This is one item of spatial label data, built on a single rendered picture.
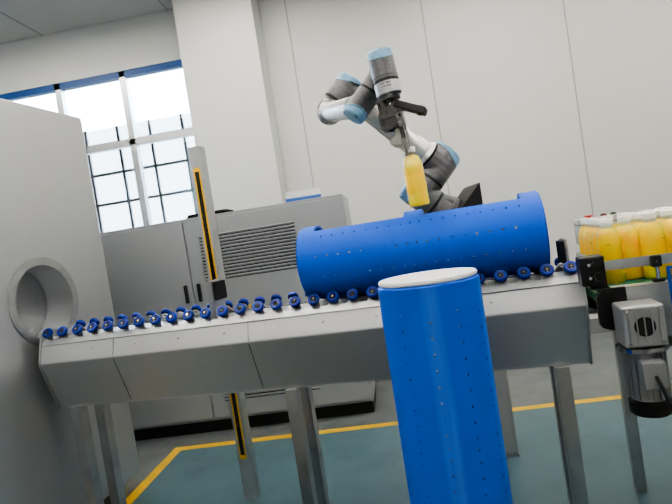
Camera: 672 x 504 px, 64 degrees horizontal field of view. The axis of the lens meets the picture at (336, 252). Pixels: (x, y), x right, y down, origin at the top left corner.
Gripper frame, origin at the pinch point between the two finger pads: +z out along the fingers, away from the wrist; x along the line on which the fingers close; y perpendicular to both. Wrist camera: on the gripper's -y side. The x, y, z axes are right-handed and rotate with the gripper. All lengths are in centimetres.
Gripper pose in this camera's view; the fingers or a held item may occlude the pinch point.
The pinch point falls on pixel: (409, 150)
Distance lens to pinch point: 192.8
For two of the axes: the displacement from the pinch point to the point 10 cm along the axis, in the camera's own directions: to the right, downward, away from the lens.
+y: -9.3, 2.3, 2.8
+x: -2.7, 0.5, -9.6
